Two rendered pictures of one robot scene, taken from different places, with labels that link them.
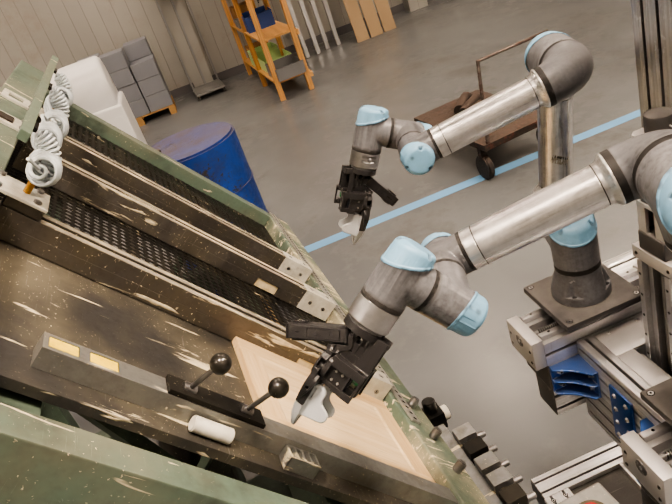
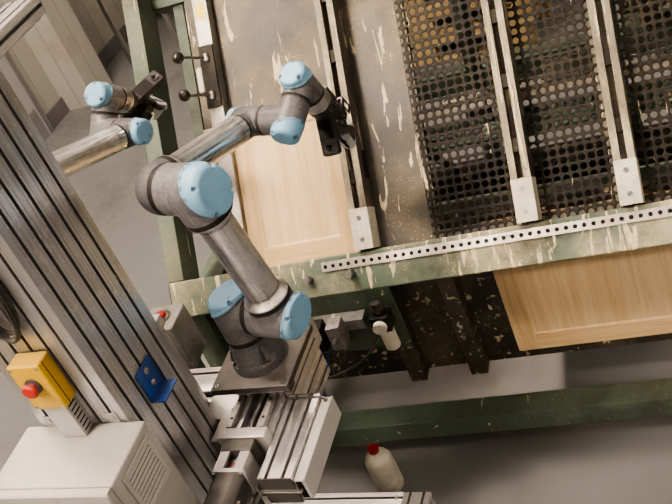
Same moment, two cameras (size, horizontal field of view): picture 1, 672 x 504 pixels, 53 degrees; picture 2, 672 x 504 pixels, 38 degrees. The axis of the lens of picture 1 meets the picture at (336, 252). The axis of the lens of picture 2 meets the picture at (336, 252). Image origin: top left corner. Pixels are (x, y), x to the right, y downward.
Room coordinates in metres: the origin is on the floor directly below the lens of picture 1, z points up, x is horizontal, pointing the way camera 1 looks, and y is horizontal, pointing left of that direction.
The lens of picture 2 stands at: (2.83, -2.06, 2.56)
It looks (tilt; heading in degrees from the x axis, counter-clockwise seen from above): 33 degrees down; 125
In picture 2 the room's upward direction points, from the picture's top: 24 degrees counter-clockwise
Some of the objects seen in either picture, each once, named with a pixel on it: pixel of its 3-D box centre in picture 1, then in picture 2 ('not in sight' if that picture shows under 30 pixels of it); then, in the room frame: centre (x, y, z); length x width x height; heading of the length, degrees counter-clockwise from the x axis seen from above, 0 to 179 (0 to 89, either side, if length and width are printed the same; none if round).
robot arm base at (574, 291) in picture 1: (579, 274); (253, 342); (1.42, -0.58, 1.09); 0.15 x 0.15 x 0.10
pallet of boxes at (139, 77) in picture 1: (126, 86); not in sight; (9.86, 2.00, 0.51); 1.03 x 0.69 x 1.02; 96
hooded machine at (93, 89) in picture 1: (104, 134); not in sight; (6.64, 1.74, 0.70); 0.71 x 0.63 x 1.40; 4
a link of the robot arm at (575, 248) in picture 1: (572, 235); (237, 309); (1.43, -0.58, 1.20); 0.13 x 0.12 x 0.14; 173
